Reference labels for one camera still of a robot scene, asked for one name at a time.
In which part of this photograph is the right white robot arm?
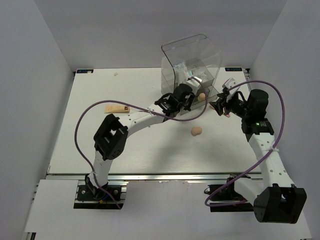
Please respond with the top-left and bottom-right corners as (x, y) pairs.
(207, 89), (307, 224)

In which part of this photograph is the clear acrylic organizer box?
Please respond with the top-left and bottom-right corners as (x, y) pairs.
(161, 33), (223, 110)

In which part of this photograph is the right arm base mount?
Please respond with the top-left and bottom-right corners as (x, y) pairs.
(208, 175), (262, 213)

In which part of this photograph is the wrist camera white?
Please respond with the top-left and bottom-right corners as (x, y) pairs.
(185, 76), (203, 95)
(222, 77), (237, 102)

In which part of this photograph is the white blue sachet packet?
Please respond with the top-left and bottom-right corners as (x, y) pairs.
(173, 62), (189, 84)

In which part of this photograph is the beige makeup sponge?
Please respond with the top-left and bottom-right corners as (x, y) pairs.
(191, 127), (203, 136)
(197, 92), (206, 102)

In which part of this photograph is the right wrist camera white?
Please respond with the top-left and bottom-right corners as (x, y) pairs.
(222, 77), (237, 102)

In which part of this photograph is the blue table label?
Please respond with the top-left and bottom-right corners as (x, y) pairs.
(224, 67), (243, 72)
(75, 69), (94, 74)

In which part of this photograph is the right blue table label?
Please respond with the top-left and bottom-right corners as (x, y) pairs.
(224, 67), (243, 72)

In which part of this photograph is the beige makeup tube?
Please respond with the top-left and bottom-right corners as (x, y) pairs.
(104, 105), (130, 114)

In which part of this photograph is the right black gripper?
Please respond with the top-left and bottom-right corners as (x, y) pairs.
(209, 92), (251, 119)

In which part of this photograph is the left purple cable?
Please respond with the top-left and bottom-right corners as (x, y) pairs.
(74, 77), (210, 210)

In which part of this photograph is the aluminium rail front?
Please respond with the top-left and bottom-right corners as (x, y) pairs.
(46, 172), (263, 182)

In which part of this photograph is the beige rose-gold lipstick pen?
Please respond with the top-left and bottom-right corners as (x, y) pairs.
(209, 105), (231, 118)

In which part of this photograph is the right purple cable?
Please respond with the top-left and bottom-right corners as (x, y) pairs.
(204, 79), (286, 207)

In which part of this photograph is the left blue table label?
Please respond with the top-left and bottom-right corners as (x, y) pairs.
(75, 69), (94, 74)

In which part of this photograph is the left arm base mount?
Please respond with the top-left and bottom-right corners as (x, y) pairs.
(73, 184), (126, 210)

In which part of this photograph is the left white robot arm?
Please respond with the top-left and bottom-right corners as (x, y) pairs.
(85, 79), (201, 200)

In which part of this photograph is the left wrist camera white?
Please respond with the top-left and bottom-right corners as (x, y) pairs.
(185, 76), (203, 95)

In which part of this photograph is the purple cable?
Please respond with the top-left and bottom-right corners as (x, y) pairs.
(74, 77), (210, 210)
(204, 79), (286, 207)

